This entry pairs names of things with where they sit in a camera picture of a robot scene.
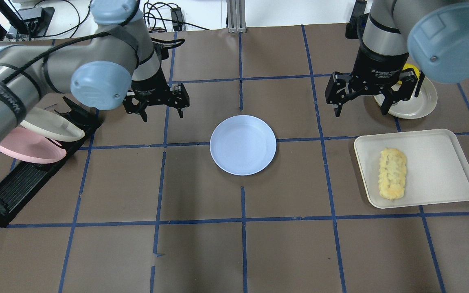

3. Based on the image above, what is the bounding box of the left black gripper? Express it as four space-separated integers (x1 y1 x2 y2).
123 69 190 122

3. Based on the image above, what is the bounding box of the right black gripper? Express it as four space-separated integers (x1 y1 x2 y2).
324 44 419 117

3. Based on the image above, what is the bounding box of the blue plate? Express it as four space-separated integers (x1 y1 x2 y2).
210 115 277 176

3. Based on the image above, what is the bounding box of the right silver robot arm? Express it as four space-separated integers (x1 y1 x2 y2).
324 0 469 117

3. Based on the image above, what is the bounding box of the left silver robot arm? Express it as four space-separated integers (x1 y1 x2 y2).
0 0 190 142

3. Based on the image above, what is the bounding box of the beige round plate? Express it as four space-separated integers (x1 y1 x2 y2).
388 78 438 119

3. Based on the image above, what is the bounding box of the cream plate in rack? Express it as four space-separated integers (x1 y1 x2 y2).
20 107 85 142

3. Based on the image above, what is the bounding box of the pink plate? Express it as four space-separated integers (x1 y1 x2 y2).
0 127 67 164

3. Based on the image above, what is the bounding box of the yellow ball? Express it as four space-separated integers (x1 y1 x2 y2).
403 63 419 72

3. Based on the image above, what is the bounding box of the white rectangular tray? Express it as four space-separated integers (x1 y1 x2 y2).
354 129 469 208

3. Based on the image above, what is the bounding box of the black power adapter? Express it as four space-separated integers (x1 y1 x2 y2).
171 7 184 32

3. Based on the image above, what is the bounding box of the black monitor stand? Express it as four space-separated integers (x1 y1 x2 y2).
0 0 55 39

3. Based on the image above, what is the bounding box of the black dish rack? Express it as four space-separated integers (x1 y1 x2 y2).
0 97 101 227

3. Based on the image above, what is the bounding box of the aluminium frame post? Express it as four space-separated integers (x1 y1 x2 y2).
226 0 247 33

